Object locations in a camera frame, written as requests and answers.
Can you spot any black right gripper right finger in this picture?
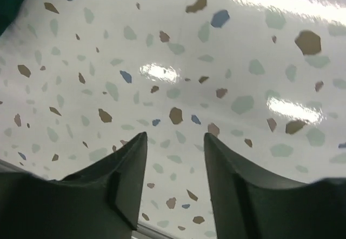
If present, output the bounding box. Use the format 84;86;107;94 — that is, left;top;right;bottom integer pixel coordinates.
204;133;345;239

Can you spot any aluminium rail frame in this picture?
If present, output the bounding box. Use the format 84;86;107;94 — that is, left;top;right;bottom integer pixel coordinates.
1;160;174;239

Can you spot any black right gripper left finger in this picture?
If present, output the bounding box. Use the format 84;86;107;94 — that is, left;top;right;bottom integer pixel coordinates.
1;132;148;238

